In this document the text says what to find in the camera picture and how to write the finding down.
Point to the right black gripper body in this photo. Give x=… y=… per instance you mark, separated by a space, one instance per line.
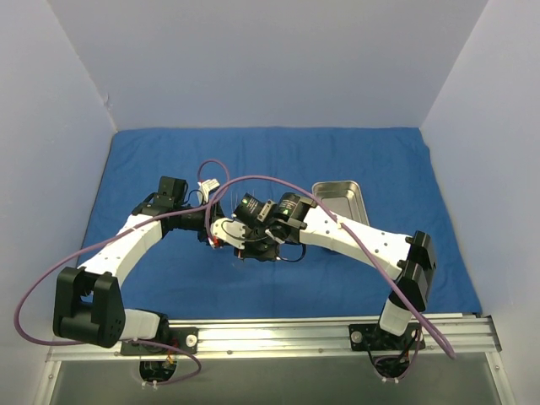
x=258 y=251

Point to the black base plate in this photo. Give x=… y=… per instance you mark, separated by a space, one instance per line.
x=369 y=336
x=184 y=338

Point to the aluminium front rail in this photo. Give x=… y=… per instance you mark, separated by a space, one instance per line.
x=326 y=337

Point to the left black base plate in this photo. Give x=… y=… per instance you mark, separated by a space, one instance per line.
x=184 y=338

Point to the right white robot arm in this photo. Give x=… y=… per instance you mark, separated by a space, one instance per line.
x=408 y=261

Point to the blue surgical drape cloth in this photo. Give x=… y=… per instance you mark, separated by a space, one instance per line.
x=186 y=279

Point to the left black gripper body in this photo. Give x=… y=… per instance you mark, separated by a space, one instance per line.
x=203 y=234

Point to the steel instrument tray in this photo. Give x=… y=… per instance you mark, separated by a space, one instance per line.
x=344 y=198

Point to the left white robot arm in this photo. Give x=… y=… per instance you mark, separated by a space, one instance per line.
x=88 y=302

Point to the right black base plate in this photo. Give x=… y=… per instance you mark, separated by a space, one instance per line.
x=369 y=336

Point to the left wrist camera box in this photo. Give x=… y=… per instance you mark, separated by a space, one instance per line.
x=206 y=188

